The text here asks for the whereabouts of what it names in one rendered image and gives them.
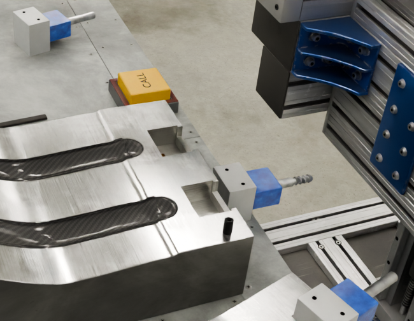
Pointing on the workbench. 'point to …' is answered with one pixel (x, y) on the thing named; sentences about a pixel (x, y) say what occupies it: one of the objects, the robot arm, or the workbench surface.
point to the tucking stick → (20, 121)
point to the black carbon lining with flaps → (4, 237)
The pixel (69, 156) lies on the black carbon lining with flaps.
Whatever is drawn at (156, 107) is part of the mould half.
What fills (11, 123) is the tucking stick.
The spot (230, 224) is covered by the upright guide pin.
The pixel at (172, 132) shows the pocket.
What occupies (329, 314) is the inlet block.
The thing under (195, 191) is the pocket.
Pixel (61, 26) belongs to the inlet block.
